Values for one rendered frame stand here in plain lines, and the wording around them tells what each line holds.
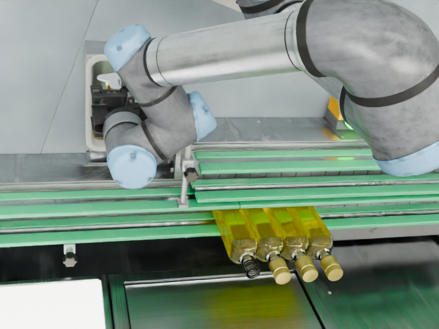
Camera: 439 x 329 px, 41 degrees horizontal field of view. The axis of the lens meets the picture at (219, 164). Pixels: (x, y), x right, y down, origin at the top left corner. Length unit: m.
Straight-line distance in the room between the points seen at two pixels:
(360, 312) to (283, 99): 0.54
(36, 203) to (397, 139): 0.81
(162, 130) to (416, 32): 0.45
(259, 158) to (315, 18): 0.67
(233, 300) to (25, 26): 0.73
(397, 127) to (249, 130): 0.71
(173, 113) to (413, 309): 0.82
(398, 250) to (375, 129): 0.96
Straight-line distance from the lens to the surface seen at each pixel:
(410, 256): 1.65
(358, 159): 1.40
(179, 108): 0.94
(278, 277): 1.20
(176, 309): 1.28
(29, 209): 1.27
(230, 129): 1.37
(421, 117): 0.71
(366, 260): 1.58
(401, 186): 1.49
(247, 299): 1.33
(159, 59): 0.85
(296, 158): 1.34
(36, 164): 1.38
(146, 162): 0.95
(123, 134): 0.99
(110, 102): 1.13
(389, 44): 0.67
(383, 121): 0.71
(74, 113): 1.37
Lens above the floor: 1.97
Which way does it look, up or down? 55 degrees down
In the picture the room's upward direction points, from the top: 156 degrees clockwise
